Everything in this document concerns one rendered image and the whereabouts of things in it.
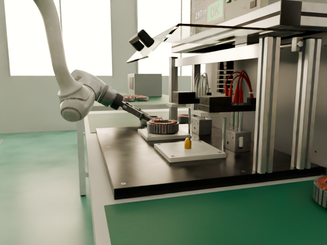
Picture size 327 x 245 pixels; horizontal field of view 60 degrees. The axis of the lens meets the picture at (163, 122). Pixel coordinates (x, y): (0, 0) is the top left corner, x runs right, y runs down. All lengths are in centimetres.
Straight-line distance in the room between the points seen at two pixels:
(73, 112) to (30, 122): 445
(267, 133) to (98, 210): 37
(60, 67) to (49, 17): 19
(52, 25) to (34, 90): 433
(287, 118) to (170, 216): 46
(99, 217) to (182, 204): 14
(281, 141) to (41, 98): 493
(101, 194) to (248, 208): 27
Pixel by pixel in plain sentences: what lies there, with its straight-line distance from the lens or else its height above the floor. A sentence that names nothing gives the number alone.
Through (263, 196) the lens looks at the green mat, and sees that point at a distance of 58.
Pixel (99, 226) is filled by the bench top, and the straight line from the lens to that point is 47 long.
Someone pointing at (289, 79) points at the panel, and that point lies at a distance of 81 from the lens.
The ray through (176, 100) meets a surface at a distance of 98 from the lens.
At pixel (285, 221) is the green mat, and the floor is 75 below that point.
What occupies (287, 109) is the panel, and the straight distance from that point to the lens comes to 81.
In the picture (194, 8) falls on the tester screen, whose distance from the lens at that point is 109.
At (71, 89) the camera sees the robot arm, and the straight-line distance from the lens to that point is 113.
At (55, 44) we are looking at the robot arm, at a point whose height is 109.
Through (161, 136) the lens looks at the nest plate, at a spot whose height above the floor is 78.
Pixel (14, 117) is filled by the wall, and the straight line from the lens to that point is 558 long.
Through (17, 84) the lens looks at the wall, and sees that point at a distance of 552.
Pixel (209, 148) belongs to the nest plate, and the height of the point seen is 78.
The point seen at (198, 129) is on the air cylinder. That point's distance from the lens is 100.
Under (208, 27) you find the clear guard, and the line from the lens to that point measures 55.
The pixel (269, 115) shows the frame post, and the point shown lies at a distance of 63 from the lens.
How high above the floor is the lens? 97
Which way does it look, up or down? 9 degrees down
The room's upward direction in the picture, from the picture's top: straight up
